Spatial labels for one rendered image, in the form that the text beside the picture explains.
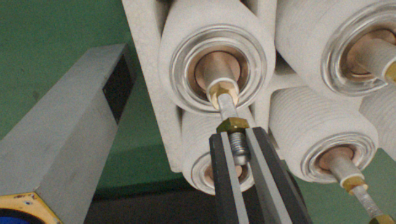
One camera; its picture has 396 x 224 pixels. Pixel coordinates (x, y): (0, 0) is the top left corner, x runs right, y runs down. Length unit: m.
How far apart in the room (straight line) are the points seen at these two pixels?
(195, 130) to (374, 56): 0.17
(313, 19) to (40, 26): 0.42
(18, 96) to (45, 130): 0.33
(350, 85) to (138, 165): 0.52
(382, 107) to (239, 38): 0.22
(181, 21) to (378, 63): 0.14
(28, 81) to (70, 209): 0.37
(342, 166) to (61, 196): 0.25
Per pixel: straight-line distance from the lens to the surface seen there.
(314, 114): 0.27
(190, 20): 0.17
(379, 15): 0.21
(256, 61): 0.18
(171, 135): 0.31
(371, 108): 0.35
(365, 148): 0.29
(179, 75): 0.18
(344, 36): 0.20
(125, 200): 0.64
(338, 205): 0.94
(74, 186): 0.24
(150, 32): 0.25
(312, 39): 0.20
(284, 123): 0.29
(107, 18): 0.44
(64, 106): 0.29
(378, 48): 0.21
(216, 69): 0.16
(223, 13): 0.17
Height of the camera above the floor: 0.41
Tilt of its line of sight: 54 degrees down
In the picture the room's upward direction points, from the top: 175 degrees clockwise
